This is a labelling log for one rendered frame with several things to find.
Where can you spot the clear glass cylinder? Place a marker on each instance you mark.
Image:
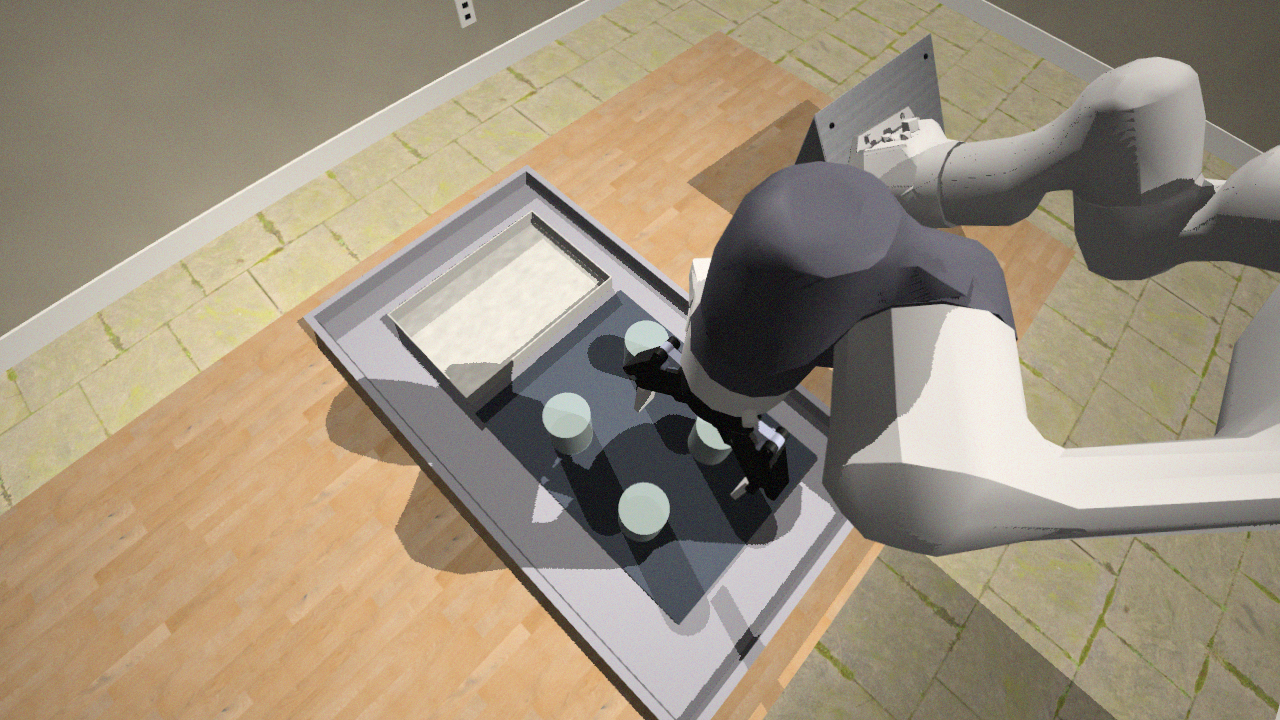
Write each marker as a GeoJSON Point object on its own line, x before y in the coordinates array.
{"type": "Point", "coordinates": [706, 445]}
{"type": "Point", "coordinates": [641, 336]}
{"type": "Point", "coordinates": [643, 511]}
{"type": "Point", "coordinates": [567, 419]}

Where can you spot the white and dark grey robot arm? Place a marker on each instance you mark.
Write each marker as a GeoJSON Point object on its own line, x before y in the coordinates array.
{"type": "Point", "coordinates": [929, 449]}

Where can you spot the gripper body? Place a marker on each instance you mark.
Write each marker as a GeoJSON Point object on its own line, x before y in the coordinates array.
{"type": "Point", "coordinates": [706, 413]}

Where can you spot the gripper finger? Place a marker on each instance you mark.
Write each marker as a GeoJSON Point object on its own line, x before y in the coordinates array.
{"type": "Point", "coordinates": [652, 375]}
{"type": "Point", "coordinates": [772, 458]}

